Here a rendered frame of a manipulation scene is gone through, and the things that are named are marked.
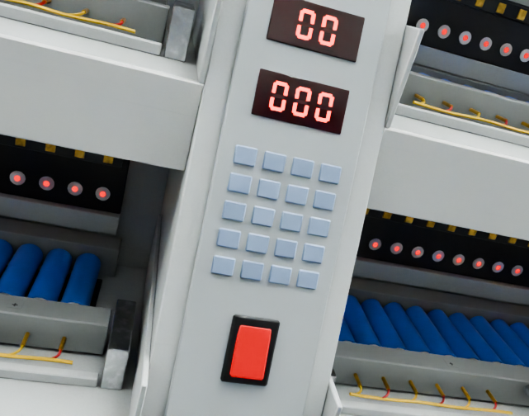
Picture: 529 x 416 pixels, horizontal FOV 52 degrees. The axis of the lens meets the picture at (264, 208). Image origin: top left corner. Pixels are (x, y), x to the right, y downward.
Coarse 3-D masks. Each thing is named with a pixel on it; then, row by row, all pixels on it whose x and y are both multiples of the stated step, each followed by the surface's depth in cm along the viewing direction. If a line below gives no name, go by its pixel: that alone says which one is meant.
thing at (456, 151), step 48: (432, 0) 45; (480, 0) 45; (432, 48) 46; (480, 48) 47; (528, 48) 47; (432, 96) 35; (480, 96) 36; (528, 96) 47; (384, 144) 28; (432, 144) 28; (480, 144) 31; (528, 144) 35; (384, 192) 29; (432, 192) 30; (480, 192) 30; (528, 192) 30; (528, 240) 32
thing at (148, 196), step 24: (168, 0) 44; (192, 0) 44; (528, 0) 51; (168, 24) 44; (144, 168) 45; (168, 168) 45; (144, 192) 45; (0, 216) 43; (120, 216) 45; (144, 216) 45; (144, 240) 45; (120, 264) 45; (144, 264) 46
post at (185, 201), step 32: (224, 0) 25; (224, 32) 25; (224, 64) 26; (384, 64) 27; (224, 96) 26; (384, 96) 27; (192, 160) 26; (192, 192) 26; (352, 192) 28; (192, 224) 26; (352, 224) 28; (160, 256) 34; (192, 256) 26; (352, 256) 28; (160, 288) 28; (160, 320) 26; (160, 352) 26; (320, 352) 28; (160, 384) 26; (320, 384) 28
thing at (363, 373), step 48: (384, 240) 46; (432, 240) 47; (480, 240) 48; (384, 288) 46; (432, 288) 48; (480, 288) 49; (528, 288) 50; (384, 336) 40; (432, 336) 42; (480, 336) 44; (528, 336) 46; (336, 384) 36; (384, 384) 36; (432, 384) 37; (480, 384) 38; (528, 384) 39
